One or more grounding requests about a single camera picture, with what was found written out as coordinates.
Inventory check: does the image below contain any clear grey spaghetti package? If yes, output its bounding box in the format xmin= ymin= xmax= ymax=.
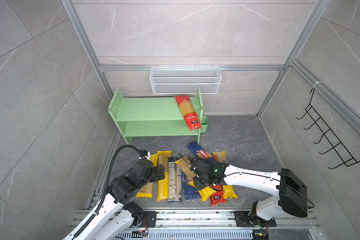
xmin=168 ymin=157 xmax=182 ymax=202

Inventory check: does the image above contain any yellow spaghetti package left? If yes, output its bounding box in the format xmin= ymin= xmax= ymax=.
xmin=136 ymin=154 xmax=158 ymax=199

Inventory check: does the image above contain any yellow spaghetti package right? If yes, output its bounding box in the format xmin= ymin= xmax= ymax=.
xmin=212 ymin=150 xmax=238 ymax=200

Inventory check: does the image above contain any red spaghetti package floor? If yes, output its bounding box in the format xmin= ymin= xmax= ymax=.
xmin=210 ymin=185 xmax=227 ymax=207

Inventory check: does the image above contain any white wire mesh basket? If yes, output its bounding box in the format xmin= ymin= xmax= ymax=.
xmin=150 ymin=67 xmax=222 ymax=95

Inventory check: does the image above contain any red spaghetti package top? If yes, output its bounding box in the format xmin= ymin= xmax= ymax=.
xmin=175 ymin=95 xmax=202 ymax=131

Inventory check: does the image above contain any yellow Pastatime spaghetti package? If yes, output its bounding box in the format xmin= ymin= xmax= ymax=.
xmin=157 ymin=151 xmax=172 ymax=201

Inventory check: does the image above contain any green plastic cup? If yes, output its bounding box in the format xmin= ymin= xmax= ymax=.
xmin=201 ymin=116 xmax=209 ymax=134

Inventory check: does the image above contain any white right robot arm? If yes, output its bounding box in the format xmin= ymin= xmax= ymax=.
xmin=190 ymin=159 xmax=309 ymax=227

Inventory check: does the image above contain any black corrugated cable conduit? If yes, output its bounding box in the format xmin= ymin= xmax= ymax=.
xmin=71 ymin=144 xmax=148 ymax=239

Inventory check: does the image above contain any green metal shelf rack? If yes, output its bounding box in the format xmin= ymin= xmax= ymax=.
xmin=108 ymin=89 xmax=204 ymax=144

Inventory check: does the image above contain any black wire hook rack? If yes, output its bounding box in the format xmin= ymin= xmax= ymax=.
xmin=296 ymin=88 xmax=360 ymax=170

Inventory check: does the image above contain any blue Barilla spaghetti package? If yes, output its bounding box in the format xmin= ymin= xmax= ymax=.
xmin=187 ymin=141 xmax=218 ymax=165

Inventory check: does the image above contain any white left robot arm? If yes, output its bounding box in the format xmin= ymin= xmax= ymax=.
xmin=65 ymin=158 xmax=165 ymax=240

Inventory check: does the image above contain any yellow brown spaghetti package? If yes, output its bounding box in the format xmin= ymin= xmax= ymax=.
xmin=175 ymin=157 xmax=216 ymax=202

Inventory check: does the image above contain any blue Barilla pasta box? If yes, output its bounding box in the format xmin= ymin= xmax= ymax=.
xmin=182 ymin=173 xmax=201 ymax=200

